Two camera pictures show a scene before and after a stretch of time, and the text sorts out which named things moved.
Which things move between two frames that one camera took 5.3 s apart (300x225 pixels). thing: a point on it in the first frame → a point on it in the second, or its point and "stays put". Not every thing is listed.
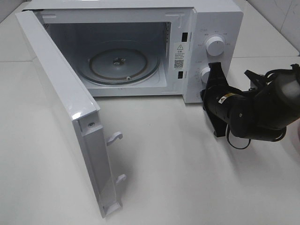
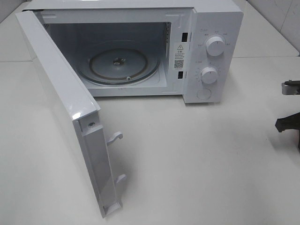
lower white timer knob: [205, 74] stays put
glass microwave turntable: [119, 62] stays put
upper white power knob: [214, 46] stays put
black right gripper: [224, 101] → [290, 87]
